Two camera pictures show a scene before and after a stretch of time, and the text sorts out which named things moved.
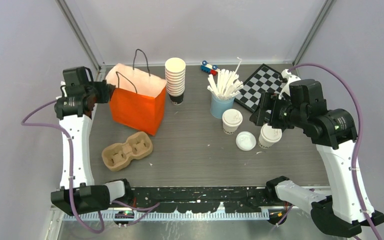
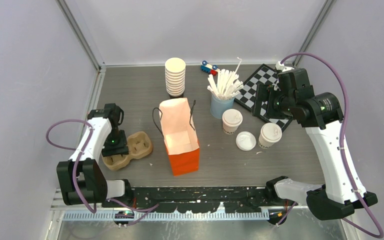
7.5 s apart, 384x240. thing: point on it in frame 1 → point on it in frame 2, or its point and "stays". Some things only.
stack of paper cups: x=175 y=75 stays
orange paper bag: x=138 y=100 → x=179 y=135
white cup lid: x=270 y=134 stays
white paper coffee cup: x=268 y=137 stays
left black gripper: x=107 y=91 → x=120 y=148
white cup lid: x=246 y=141 stays
